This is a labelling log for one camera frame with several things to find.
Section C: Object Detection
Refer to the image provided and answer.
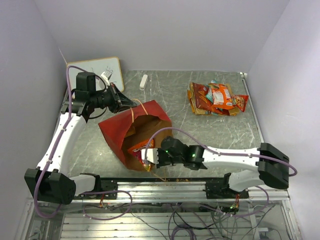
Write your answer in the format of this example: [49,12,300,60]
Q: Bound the loose cables under frame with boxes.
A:
[82,202,278,240]

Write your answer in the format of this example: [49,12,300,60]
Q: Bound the red Doritos bag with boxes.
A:
[190,82,214,112]

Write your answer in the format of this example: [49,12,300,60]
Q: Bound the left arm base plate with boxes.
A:
[74,178,118,200]

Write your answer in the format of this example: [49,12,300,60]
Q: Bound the small whiteboard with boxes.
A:
[67,56,124,92]

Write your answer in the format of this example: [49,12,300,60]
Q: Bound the Fox's fruit candy bag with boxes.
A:
[127,139,152,172]

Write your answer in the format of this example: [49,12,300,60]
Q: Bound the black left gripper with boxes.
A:
[90,82,137,114]

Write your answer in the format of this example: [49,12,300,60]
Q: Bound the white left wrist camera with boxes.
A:
[100,70,113,86]

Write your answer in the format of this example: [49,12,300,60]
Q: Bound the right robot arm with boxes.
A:
[153,136,290,198]

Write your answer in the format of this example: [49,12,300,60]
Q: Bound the gold foil snack packet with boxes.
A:
[187,82,241,116]

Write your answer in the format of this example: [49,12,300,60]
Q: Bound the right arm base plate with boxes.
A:
[203,178,249,200]

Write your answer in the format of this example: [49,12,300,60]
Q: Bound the aluminium rail frame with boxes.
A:
[17,70,302,240]

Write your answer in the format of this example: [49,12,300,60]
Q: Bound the teal snack packet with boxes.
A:
[206,80,219,105]

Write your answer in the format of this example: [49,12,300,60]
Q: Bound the red rice cracker mix bag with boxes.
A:
[231,95,249,112]

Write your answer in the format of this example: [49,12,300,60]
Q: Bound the colourful striped snack packet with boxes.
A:
[210,83,234,110]

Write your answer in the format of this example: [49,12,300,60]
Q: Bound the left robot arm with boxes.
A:
[24,71,136,205]

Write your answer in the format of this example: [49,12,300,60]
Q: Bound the red paper bag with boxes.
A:
[98,100,172,172]

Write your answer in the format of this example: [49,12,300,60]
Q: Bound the white marker eraser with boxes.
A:
[139,74,149,91]

